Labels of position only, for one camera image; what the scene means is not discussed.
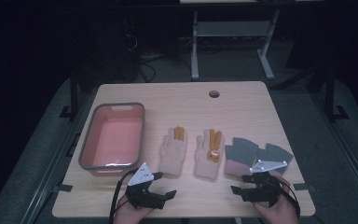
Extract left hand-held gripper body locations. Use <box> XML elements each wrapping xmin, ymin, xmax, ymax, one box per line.
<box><xmin>125</xmin><ymin>161</ymin><xmax>169</xmax><ymax>209</ymax></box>

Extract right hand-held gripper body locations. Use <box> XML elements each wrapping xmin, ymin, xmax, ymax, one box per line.
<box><xmin>241</xmin><ymin>160</ymin><xmax>288</xmax><ymax>208</ymax></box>

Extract beige glove with orange fingers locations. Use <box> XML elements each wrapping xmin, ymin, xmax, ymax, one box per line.
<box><xmin>158</xmin><ymin>125</ymin><xmax>188</xmax><ymax>178</ymax></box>

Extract beige glove with orange patch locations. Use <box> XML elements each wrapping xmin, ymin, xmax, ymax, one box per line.
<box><xmin>194</xmin><ymin>128</ymin><xmax>226</xmax><ymax>181</ymax></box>

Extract pink basket with grey rim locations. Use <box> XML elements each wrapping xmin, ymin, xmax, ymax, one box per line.
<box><xmin>77</xmin><ymin>102</ymin><xmax>146</xmax><ymax>177</ymax></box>

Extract person's left hand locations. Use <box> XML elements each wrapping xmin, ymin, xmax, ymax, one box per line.
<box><xmin>113</xmin><ymin>194</ymin><xmax>153</xmax><ymax>224</ymax></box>

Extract person's right hand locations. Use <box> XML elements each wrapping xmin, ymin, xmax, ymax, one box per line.
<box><xmin>255</xmin><ymin>178</ymin><xmax>299</xmax><ymax>224</ymax></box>

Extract black tape strip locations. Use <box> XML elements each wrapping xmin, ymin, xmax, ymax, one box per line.
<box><xmin>53</xmin><ymin>183</ymin><xmax>74</xmax><ymax>193</ymax></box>
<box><xmin>293</xmin><ymin>183</ymin><xmax>317</xmax><ymax>192</ymax></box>

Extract black metal stand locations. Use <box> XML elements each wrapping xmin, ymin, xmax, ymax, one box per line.
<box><xmin>59</xmin><ymin>69</ymin><xmax>79</xmax><ymax>119</ymax></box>
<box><xmin>324</xmin><ymin>64</ymin><xmax>351</xmax><ymax>121</ymax></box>

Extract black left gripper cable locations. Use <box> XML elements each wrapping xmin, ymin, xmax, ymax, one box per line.
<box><xmin>108</xmin><ymin>168</ymin><xmax>138</xmax><ymax>224</ymax></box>

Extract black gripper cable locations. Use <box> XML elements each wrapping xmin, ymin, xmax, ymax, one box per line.
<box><xmin>108</xmin><ymin>168</ymin><xmax>138</xmax><ymax>224</ymax></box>
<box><xmin>279</xmin><ymin>178</ymin><xmax>301</xmax><ymax>218</ymax></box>

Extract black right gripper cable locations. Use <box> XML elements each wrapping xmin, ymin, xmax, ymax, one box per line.
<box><xmin>279</xmin><ymin>178</ymin><xmax>301</xmax><ymax>218</ymax></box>

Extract cables on floor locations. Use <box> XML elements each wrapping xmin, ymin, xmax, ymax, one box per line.
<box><xmin>134</xmin><ymin>35</ymin><xmax>194</xmax><ymax>82</ymax></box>

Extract white metal desk frame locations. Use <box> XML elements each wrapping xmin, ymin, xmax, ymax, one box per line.
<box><xmin>190</xmin><ymin>8</ymin><xmax>282</xmax><ymax>81</ymax></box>

